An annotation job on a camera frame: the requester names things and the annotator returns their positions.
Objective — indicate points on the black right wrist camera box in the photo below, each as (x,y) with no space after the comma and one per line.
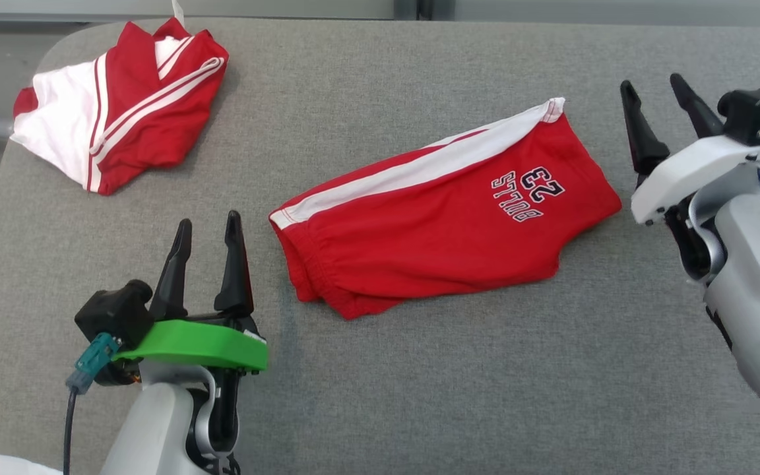
(756,112)

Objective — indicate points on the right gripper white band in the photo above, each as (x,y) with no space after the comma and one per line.
(696,171)

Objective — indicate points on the grey metal wall post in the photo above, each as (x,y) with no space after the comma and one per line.
(423,8)

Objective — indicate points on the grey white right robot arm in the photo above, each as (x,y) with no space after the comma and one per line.
(756,277)

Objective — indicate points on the red shorts with white stripe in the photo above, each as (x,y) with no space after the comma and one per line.
(446,224)

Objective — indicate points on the red white Bulls 23 jersey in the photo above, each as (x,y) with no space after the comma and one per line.
(123,105)

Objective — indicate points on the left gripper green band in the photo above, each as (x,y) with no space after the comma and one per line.
(202,343)

